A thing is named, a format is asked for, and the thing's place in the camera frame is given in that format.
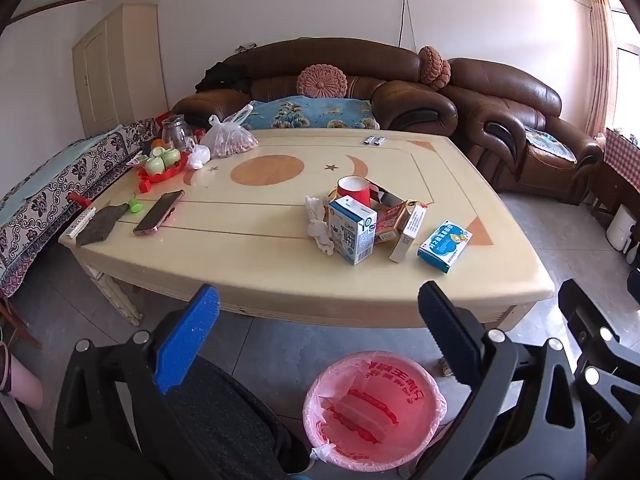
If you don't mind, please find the round pink cushion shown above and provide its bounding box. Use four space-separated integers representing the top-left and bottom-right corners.
297 64 348 99
417 46 452 92

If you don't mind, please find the teal blanket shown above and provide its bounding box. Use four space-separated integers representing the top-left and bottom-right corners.
0 127 126 211

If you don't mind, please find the clear bag of peanuts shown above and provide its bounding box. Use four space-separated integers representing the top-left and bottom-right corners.
199 103 259 160

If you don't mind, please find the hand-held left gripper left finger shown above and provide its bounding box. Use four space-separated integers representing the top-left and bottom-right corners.
52 284 241 480

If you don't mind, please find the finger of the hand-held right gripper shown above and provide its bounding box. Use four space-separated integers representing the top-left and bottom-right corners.
557 279 640 441

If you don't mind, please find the beige curtain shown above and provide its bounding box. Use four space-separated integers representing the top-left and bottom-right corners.
585 0 621 138

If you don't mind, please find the blue floral seat cloth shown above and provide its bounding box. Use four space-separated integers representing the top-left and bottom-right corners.
243 99 381 131

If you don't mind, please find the crumpled white tissue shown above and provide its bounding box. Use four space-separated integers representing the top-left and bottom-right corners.
305 196 337 255

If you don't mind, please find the dark grey cloth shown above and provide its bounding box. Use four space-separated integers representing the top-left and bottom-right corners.
75 203 130 247

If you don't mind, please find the brown leather sofa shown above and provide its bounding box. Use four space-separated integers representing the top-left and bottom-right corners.
171 37 458 136

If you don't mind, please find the white appliance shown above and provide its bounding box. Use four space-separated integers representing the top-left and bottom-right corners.
606 205 633 253

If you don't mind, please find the white blue milk carton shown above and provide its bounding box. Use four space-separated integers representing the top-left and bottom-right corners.
327 195 378 266

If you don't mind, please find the brown leather armchair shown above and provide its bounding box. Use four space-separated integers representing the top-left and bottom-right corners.
446 57 604 206

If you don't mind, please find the blue medicine box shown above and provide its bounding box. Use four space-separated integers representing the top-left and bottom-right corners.
416 220 474 274

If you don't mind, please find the black clothing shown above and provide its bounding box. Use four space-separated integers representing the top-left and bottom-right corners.
195 61 251 94

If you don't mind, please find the red playing card box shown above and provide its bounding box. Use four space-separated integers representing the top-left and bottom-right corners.
375 202 413 246

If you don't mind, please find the window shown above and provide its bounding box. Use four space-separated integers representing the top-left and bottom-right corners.
607 0 640 131

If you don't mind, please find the red checkered tablecloth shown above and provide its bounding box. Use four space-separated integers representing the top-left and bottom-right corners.
602 127 640 188

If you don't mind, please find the pink cased smartphone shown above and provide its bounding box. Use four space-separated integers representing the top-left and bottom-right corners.
133 189 185 236

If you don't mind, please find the black cardboard box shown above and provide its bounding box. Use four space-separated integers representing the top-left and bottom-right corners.
367 183 407 211

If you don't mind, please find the cream wardrobe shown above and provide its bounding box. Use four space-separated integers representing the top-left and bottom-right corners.
71 4 168 138

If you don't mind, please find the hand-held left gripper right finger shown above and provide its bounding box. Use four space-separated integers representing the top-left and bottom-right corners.
415 280 587 480

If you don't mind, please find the white orange medicine box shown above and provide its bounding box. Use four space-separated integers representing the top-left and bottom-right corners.
389 202 428 264

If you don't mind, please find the red paper cup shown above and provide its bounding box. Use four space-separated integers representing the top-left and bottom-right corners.
336 176 372 208

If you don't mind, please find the red plastic tray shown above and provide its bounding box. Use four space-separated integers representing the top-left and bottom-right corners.
138 152 190 187

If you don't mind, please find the pink lined trash bin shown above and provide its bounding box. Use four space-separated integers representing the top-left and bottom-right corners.
302 351 447 473

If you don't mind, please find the blue armchair seat cover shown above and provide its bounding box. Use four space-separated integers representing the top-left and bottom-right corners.
524 125 578 163

